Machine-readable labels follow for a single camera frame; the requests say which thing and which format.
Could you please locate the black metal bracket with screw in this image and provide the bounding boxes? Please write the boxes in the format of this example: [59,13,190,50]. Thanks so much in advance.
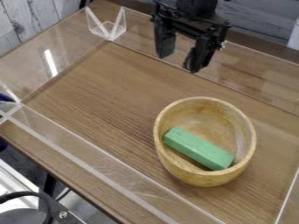
[38,194,87,224]

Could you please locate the black table leg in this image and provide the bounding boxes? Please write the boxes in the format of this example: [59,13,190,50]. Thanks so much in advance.
[43,174,58,197]

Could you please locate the black cable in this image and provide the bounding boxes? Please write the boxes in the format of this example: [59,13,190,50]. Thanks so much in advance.
[0,191,55,224]

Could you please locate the clear acrylic corner bracket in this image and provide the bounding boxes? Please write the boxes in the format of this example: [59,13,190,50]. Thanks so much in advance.
[86,7,127,41]

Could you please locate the green rectangular block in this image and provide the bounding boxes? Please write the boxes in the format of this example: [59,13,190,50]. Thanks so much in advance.
[163,126,235,171]

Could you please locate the brown wooden bowl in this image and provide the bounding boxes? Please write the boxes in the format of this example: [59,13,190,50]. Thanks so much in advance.
[154,96,258,187]

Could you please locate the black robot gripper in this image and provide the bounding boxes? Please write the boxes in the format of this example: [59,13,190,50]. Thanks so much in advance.
[153,0,231,74]

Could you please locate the clear acrylic tray walls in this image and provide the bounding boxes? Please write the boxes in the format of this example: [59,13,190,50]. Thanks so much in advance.
[0,1,299,224]

